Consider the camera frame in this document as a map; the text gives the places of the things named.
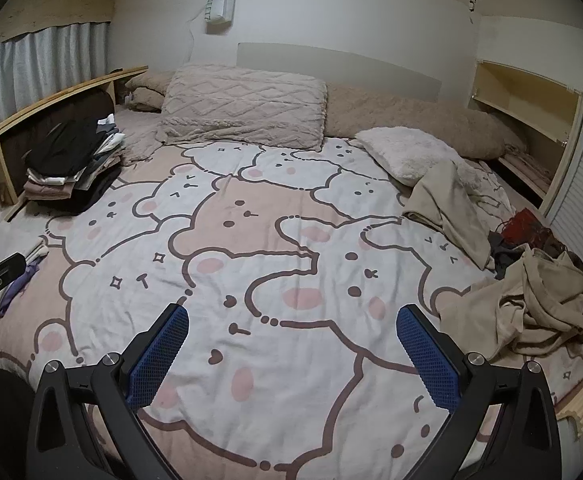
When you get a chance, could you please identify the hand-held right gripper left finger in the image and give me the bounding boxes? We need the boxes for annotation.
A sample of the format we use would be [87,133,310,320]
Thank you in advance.
[26,303,190,480]

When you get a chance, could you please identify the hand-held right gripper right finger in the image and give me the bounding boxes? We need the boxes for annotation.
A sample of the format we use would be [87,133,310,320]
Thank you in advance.
[395,304,563,480]

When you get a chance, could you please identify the folded purple white clothes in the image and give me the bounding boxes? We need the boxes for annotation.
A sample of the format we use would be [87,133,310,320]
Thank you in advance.
[0,244,51,317]

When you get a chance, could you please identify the stack of folded clothes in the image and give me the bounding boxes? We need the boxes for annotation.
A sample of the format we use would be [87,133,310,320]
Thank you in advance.
[24,115,125,217]

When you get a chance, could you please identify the wooden bedside shelf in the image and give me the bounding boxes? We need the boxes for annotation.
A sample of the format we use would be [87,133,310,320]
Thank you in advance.
[0,65,150,222]

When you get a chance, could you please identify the dark grey cloth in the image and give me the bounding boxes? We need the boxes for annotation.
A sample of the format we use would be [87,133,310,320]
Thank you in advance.
[488,232,528,281]

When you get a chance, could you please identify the bear print bed sheet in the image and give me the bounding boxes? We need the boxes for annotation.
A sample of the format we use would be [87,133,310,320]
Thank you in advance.
[0,110,583,480]

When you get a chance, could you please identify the pink fleece blanket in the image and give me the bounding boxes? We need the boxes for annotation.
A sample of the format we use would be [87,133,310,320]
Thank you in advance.
[114,109,183,164]

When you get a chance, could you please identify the grey white curtain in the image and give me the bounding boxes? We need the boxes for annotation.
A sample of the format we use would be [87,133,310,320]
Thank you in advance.
[0,21,110,142]

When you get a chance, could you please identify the white fluffy cushion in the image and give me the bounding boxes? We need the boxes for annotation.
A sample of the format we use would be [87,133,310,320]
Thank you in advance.
[356,126,478,187]

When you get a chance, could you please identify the long beige fleece bolster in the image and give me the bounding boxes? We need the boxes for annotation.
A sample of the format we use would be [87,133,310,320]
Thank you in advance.
[324,82,508,159]

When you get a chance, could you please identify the worn curtain pelmet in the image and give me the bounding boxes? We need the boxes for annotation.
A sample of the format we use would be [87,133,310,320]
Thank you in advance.
[0,0,120,55]

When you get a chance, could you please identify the quilted cream pillow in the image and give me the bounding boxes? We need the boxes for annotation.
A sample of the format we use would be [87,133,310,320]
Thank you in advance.
[156,64,328,151]

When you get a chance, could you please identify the white headboard panel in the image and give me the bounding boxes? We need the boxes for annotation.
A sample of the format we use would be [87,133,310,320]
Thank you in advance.
[236,42,443,102]

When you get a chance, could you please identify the white hanging pouch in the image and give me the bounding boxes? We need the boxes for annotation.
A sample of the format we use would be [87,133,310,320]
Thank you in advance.
[204,0,238,36]

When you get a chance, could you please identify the wooden wall shelf niche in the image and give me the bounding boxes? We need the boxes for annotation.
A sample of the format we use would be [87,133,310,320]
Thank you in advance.
[470,57,583,202]

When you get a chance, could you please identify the thin wall cable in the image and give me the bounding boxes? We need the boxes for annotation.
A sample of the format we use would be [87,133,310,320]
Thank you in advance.
[186,12,208,70]

